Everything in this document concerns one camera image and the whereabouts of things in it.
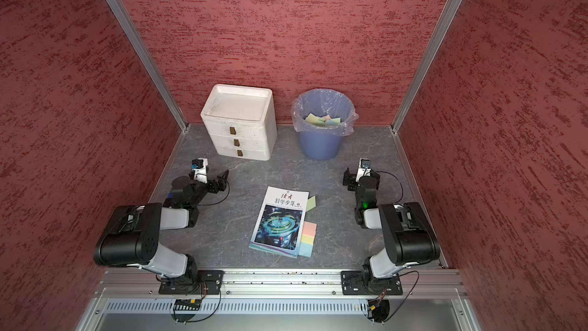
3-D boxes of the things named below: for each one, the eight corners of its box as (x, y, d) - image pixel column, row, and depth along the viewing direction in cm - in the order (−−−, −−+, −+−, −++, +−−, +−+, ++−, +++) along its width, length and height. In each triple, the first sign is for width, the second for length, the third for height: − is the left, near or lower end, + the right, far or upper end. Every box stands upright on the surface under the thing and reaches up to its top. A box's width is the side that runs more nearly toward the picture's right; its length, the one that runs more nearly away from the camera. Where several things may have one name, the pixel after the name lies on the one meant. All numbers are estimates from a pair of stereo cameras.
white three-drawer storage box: (216, 160, 109) (197, 121, 88) (227, 124, 124) (213, 84, 104) (273, 160, 109) (267, 121, 88) (277, 125, 124) (272, 85, 104)
